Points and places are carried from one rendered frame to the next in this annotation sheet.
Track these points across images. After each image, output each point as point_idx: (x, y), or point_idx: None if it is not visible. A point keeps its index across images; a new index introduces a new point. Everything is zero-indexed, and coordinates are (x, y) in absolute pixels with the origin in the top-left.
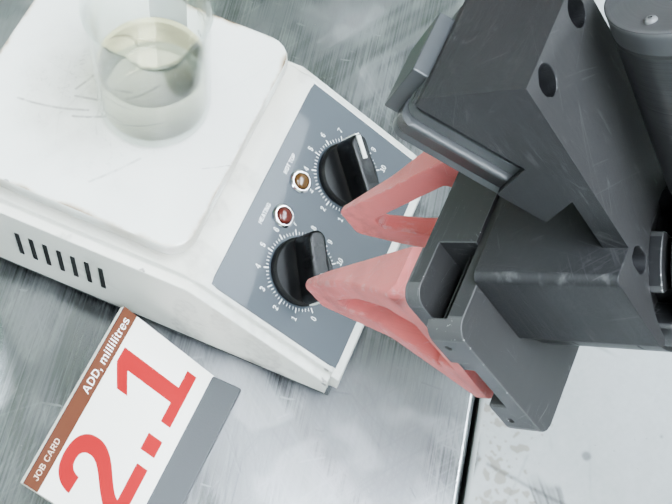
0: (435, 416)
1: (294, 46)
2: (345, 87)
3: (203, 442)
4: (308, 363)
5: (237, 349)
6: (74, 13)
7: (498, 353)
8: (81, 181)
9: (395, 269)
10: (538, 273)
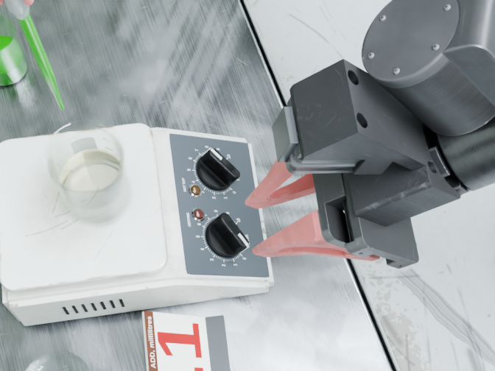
0: (328, 269)
1: (130, 110)
2: (172, 118)
3: (222, 354)
4: (255, 283)
5: (212, 297)
6: (22, 171)
7: (383, 241)
8: (90, 261)
9: (309, 227)
10: (388, 198)
